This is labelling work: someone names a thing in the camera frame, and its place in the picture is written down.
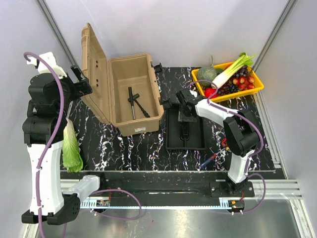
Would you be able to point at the black marble pattern mat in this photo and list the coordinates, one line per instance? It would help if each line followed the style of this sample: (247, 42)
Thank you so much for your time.
(103, 148)

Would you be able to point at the yellow plastic tray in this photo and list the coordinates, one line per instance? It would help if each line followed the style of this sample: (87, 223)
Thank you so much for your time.
(258, 87)

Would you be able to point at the leek with green leaves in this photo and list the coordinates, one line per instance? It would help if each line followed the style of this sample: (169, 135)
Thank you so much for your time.
(221, 79)

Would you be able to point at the napa cabbage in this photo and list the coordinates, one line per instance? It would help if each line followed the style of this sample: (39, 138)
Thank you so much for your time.
(71, 158)

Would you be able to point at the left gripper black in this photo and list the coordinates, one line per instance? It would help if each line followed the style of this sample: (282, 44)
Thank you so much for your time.
(79, 89)

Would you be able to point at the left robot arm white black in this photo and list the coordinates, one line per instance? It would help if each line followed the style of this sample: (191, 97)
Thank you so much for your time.
(51, 92)

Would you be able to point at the red yellow cherry cluster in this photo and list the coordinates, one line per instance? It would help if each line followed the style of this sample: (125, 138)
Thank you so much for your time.
(244, 83)

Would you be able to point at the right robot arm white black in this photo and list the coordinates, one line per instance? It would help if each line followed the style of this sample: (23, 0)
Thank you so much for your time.
(243, 137)

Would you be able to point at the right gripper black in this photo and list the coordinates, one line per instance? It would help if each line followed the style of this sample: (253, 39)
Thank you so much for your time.
(182, 117)

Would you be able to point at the green melon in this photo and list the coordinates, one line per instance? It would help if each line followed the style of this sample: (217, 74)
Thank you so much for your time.
(206, 75)

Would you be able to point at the black rubber mallet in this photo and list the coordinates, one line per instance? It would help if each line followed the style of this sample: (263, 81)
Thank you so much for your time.
(135, 97)

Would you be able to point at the avocado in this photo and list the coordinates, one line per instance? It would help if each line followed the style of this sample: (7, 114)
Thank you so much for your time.
(219, 71)

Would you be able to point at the claw hammer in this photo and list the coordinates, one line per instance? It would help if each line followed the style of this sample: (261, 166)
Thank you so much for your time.
(131, 100)

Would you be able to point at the blue red screwdriver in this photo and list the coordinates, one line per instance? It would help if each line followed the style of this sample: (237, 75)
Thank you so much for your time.
(206, 162)

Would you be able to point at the tan plastic tool box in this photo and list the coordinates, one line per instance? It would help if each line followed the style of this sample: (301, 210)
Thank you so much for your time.
(110, 79)

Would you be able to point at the black tool box tray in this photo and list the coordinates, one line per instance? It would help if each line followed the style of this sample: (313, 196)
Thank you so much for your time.
(183, 135)

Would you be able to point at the red apple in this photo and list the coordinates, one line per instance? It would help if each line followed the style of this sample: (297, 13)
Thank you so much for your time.
(210, 92)

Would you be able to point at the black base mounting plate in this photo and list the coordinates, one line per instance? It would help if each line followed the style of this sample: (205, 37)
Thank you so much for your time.
(163, 200)

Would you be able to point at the dark grape bunch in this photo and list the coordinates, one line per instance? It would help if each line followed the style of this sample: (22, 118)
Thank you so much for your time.
(228, 87)

